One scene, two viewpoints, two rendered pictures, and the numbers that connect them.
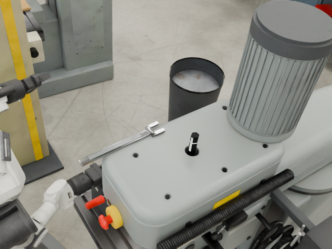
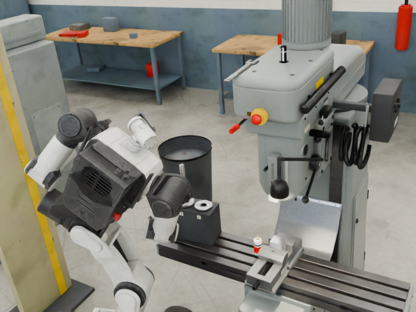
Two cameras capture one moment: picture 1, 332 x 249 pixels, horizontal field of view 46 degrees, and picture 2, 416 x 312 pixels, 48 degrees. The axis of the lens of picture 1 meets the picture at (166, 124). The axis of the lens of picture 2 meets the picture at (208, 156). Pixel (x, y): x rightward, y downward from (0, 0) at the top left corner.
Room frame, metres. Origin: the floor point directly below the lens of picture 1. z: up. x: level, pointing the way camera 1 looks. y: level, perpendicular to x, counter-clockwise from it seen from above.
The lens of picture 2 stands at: (-0.85, 0.77, 2.42)
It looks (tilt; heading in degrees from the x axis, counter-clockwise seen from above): 28 degrees down; 341
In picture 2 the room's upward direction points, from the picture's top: 5 degrees counter-clockwise
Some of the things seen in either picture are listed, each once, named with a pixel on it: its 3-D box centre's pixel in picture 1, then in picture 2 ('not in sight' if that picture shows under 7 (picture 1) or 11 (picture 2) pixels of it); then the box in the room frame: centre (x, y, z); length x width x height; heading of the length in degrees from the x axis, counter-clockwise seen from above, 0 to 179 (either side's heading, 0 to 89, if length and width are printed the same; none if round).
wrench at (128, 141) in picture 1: (122, 144); (241, 70); (0.67, 0.10, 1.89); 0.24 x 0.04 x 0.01; 131
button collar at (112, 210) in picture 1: (114, 217); (259, 116); (0.54, 0.10, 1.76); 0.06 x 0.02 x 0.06; 39
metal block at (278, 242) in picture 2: not in sight; (277, 245); (0.71, -0.05, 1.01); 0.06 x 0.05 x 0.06; 36
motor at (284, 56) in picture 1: (276, 74); (306, 4); (0.84, -0.27, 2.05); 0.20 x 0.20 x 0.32
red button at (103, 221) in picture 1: (105, 221); (256, 119); (0.52, 0.12, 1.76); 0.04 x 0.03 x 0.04; 39
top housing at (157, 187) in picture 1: (192, 167); (285, 80); (0.69, -0.09, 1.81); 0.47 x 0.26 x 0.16; 129
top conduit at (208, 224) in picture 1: (230, 207); (324, 87); (0.59, -0.20, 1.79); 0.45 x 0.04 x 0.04; 129
